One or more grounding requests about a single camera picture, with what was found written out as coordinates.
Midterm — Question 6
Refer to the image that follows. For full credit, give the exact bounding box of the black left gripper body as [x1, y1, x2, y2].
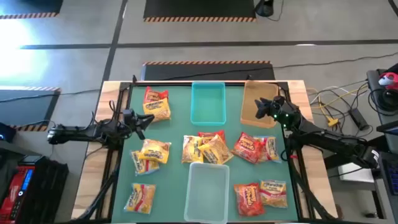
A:
[122, 108, 140, 131]

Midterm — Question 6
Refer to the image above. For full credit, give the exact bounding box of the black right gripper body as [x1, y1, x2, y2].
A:
[266, 95, 289, 121]

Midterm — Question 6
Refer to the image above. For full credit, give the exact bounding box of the orange plastic bin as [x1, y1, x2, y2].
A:
[239, 80, 280, 129]

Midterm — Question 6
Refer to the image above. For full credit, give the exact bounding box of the green table mat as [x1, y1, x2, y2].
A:
[110, 84, 300, 223]

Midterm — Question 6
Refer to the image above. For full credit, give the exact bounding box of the teal plastic bin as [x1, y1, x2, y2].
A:
[190, 81, 227, 126]

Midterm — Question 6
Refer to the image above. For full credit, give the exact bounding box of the black hazard-striped floor mat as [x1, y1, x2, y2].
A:
[142, 0, 257, 23]
[0, 86, 62, 132]
[0, 0, 64, 20]
[141, 60, 276, 82]

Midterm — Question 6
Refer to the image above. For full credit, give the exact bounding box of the black power adapter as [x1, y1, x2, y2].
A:
[347, 107, 371, 131]

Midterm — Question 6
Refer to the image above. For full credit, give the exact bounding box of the clear plastic bin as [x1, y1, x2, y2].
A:
[183, 162, 230, 224]

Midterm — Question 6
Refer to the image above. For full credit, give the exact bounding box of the black stand base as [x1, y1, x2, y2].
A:
[254, 0, 275, 18]

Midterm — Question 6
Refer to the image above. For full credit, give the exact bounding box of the white box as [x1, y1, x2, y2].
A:
[337, 161, 376, 184]

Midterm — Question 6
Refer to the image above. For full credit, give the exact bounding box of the grey desk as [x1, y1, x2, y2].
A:
[366, 63, 398, 218]

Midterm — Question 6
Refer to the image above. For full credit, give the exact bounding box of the black crate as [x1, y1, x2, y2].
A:
[18, 155, 70, 224]

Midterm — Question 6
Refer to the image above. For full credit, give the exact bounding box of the black device with blue light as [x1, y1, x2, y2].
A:
[0, 122, 17, 144]

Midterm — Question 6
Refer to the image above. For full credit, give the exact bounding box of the black keyboard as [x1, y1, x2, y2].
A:
[379, 151, 398, 197]

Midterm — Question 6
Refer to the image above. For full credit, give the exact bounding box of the red tool case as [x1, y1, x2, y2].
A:
[0, 154, 35, 224]

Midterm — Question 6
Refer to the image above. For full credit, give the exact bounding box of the yellow cable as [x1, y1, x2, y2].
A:
[315, 85, 369, 128]

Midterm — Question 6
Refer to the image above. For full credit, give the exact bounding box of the long black floor cable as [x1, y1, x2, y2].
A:
[273, 52, 398, 70]

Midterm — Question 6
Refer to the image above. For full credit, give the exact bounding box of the coiled black cable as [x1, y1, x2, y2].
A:
[368, 88, 398, 112]

